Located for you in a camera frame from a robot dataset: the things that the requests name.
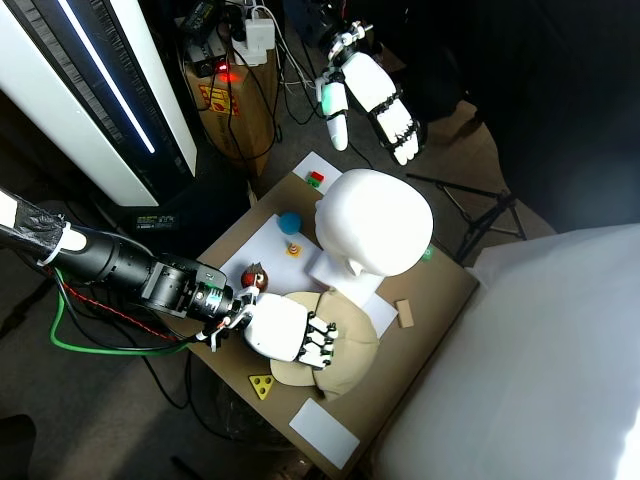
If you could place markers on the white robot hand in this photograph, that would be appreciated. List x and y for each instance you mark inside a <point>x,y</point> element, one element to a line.
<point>275,325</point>
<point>367,80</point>

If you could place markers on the beige baseball cap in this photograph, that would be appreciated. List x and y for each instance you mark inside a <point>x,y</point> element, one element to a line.
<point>352,350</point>

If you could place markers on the white mannequin head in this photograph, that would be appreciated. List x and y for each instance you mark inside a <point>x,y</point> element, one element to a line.
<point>375,220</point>

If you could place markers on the red strawberry toy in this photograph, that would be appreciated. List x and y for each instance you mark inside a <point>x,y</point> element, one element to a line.
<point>254,277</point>

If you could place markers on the yellow cheese wedge toy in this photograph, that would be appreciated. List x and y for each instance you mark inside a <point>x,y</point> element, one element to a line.
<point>262,386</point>

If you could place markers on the large white paper sheet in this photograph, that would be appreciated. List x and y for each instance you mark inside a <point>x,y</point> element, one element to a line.
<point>265,250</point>

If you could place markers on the small orange cone toy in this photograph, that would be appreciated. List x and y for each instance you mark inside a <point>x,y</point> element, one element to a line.
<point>294,250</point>

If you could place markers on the small white paper sheet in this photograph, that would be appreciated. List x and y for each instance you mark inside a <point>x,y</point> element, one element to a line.
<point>327,167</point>

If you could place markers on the blue ball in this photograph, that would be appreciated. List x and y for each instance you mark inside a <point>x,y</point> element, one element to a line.
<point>290,223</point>

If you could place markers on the red and green block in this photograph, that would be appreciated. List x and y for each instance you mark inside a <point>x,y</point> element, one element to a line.
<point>315,178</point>

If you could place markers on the white power adapter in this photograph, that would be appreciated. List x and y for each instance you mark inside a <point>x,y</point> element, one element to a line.
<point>260,32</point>

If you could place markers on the white rectangular card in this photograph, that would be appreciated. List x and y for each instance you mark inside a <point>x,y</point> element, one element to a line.
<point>324,433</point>

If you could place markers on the white power strip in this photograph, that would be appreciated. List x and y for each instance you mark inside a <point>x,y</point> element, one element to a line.
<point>250,52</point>

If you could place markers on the brown cardboard box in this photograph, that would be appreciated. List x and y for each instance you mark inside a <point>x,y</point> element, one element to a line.
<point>250,115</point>

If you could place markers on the plain wooden block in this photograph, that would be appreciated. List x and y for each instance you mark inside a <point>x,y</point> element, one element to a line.
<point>404,313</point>

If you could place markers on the black tripod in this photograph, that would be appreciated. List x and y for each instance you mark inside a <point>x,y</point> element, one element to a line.
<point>470,192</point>

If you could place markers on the black device with red light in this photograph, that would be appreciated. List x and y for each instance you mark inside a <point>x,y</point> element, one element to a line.
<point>210,62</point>

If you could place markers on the black box with label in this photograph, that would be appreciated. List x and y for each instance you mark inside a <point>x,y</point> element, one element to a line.
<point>155,220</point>

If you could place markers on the small green round toy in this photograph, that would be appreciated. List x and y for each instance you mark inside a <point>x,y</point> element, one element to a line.
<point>427,255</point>

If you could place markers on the black power brick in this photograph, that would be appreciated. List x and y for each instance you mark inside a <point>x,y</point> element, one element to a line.
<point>202,12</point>

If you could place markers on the white cloth sheet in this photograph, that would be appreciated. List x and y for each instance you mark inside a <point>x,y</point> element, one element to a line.
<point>525,360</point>

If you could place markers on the white tower with light strip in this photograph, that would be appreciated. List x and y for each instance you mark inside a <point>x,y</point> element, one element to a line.
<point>65,120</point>

